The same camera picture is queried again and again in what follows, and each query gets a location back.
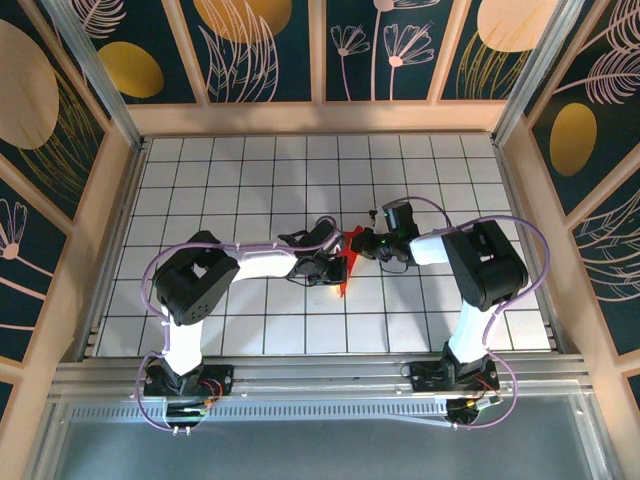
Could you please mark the red paper sheet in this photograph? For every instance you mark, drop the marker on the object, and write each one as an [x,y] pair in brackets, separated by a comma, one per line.
[342,291]

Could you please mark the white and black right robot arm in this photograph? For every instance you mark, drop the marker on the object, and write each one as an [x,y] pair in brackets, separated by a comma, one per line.
[485,265]

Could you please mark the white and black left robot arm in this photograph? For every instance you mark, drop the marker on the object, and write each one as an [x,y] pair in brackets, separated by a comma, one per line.
[195,280]

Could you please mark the long aluminium mounting rail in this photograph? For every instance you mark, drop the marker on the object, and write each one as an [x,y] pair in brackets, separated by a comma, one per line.
[325,375]

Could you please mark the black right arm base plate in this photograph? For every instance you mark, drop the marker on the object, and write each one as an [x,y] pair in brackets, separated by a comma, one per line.
[425,380]

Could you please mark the aluminium table side rail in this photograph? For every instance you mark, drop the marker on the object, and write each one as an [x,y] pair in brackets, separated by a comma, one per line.
[531,250]
[114,250]

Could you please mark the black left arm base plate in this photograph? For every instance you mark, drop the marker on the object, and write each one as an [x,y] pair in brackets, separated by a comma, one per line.
[220,375]

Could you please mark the slanted aluminium frame post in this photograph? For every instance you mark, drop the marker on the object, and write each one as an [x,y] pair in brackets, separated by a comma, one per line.
[109,95]
[535,75]

